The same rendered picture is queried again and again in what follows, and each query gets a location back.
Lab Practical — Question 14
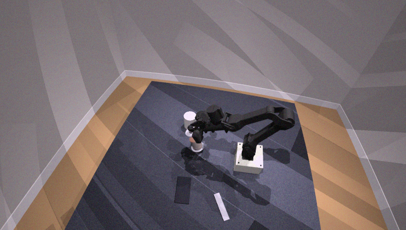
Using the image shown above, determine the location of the grey cylinder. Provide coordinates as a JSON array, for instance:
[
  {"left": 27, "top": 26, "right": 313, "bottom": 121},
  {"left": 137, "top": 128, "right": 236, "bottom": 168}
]
[{"left": 184, "top": 112, "right": 196, "bottom": 129}]

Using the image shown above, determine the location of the glass french press with black knob plunger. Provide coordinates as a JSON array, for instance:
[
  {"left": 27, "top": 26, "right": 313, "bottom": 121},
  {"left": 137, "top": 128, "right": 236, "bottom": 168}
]
[{"left": 185, "top": 125, "right": 204, "bottom": 152}]

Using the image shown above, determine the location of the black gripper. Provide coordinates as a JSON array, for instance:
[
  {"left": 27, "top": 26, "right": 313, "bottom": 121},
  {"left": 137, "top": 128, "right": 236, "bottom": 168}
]
[{"left": 188, "top": 119, "right": 215, "bottom": 143}]

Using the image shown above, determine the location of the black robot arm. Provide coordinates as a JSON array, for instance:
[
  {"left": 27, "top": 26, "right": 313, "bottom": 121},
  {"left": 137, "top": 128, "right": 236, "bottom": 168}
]
[{"left": 195, "top": 104, "right": 295, "bottom": 161}]

